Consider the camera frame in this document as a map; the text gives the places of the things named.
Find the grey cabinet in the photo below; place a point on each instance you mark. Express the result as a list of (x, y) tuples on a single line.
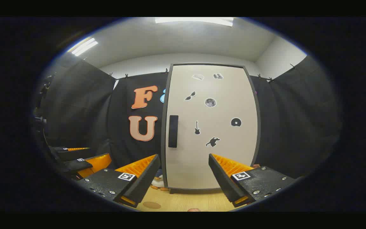
[(189, 191)]

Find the ceiling light panel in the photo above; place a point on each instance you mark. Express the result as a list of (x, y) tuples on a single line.
[(84, 47), (195, 21)]

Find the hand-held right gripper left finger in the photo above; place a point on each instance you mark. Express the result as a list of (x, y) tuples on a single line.
[(145, 183)]

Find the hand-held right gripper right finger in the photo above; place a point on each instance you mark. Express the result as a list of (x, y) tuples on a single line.
[(222, 181)]

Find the penguin plush toy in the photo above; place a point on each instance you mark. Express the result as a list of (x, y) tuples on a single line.
[(157, 183)]

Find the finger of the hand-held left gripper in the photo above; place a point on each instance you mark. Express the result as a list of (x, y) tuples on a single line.
[(71, 155), (75, 165)]

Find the round brown coaster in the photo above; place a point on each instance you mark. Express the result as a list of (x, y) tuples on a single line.
[(152, 205)]

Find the black backdrop cloth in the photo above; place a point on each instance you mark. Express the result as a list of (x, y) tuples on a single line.
[(75, 111)]

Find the white cabinet door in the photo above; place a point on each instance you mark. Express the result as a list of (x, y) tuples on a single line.
[(214, 159)]

